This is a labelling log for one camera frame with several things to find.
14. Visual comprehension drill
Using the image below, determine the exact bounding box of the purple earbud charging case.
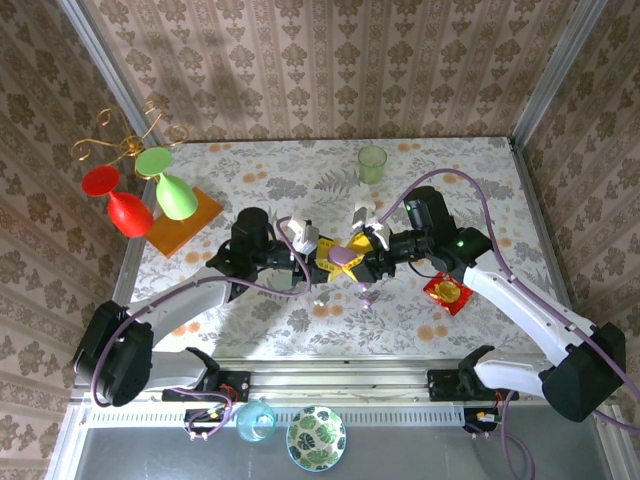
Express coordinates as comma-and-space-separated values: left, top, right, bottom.
327, 245, 362, 267

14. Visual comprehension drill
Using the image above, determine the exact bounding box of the floral tablecloth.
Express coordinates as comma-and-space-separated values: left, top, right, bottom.
113, 137, 576, 361

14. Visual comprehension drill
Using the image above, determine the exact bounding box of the orange wooden rack base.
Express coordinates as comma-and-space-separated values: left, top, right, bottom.
144, 187, 225, 259

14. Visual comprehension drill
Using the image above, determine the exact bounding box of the green translucent plastic cup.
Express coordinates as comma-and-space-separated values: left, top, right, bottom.
356, 144, 389, 185

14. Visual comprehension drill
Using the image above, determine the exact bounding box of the green plastic wine glass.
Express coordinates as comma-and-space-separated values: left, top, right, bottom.
134, 146, 199, 222

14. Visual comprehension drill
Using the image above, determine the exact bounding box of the red gold candy packet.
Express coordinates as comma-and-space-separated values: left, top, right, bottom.
422, 272, 474, 317

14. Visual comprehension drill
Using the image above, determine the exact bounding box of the red plastic wine glass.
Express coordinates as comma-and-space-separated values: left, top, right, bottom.
81, 165, 155, 239

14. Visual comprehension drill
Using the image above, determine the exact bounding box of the blue cup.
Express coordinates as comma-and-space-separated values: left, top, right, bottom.
235, 399, 277, 443

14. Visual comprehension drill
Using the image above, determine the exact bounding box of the green leaf pattern bowl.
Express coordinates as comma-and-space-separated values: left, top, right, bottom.
285, 404, 348, 472

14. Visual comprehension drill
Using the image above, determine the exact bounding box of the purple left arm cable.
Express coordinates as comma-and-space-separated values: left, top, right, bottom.
91, 217, 314, 409

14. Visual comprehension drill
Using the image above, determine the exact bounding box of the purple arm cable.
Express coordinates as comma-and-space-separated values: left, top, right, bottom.
369, 168, 640, 436
91, 217, 314, 409

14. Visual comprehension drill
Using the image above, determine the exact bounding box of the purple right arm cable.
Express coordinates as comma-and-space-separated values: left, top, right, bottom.
369, 168, 640, 436

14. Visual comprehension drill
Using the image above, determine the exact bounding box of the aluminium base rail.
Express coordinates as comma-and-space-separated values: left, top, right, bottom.
69, 355, 614, 407

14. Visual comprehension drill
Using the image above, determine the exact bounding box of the gold wire glass rack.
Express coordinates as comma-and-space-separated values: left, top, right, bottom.
70, 99, 191, 166

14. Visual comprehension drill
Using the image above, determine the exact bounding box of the white slotted cable duct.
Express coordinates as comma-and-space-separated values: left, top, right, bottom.
82, 405, 469, 427

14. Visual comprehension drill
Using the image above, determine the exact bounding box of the thin purple cable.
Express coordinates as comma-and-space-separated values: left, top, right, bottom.
498, 389, 540, 480
164, 385, 237, 441

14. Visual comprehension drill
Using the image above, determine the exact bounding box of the black connector bracket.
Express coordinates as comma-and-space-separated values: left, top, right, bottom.
462, 407, 501, 434
183, 407, 235, 432

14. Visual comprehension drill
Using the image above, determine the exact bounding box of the aluminium frame post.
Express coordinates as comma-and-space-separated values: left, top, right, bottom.
509, 0, 609, 149
55, 0, 169, 149

